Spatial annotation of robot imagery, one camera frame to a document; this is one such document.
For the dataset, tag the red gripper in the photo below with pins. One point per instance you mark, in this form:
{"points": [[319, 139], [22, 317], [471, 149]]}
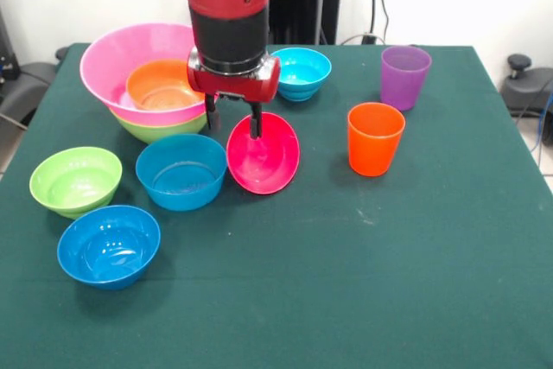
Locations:
{"points": [[233, 84]]}

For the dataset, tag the small red bowl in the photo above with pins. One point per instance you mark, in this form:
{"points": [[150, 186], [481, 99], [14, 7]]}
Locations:
{"points": [[268, 161]]}

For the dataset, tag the wide light blue bowl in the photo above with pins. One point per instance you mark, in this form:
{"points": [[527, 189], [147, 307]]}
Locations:
{"points": [[181, 174]]}

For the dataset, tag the orange bowl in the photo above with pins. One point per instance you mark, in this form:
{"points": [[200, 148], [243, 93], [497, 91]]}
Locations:
{"points": [[160, 81]]}

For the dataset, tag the large pink bowl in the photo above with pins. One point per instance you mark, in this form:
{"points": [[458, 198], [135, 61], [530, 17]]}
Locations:
{"points": [[108, 62]]}

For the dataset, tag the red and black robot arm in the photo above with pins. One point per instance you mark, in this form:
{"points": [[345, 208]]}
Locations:
{"points": [[229, 6]]}

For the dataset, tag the large green bowl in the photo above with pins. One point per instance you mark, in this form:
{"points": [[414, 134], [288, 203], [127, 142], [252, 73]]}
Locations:
{"points": [[164, 131]]}

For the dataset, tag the small light blue footed bowl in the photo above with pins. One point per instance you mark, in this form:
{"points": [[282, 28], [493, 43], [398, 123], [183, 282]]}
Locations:
{"points": [[304, 73]]}

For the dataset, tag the orange cup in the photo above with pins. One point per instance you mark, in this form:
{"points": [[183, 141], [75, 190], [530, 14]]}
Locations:
{"points": [[375, 142]]}

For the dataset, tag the small green bowl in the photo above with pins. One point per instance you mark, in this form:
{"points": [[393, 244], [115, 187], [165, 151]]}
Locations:
{"points": [[73, 179]]}

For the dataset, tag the purple cup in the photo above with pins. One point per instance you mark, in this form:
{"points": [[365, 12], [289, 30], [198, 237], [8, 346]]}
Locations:
{"points": [[404, 81]]}

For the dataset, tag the dark blue bowl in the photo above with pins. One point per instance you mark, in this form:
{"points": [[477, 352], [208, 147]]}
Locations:
{"points": [[108, 248]]}

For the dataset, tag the black round knob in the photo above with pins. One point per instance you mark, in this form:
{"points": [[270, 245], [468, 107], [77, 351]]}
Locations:
{"points": [[61, 53]]}

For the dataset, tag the dark green tablecloth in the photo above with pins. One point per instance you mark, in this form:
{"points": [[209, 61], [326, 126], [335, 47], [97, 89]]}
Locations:
{"points": [[389, 235]]}

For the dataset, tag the black and grey equipment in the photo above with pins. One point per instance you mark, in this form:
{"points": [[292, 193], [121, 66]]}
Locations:
{"points": [[26, 84]]}

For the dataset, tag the black equipment with knob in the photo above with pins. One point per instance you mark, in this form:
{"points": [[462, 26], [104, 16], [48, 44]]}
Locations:
{"points": [[525, 88]]}

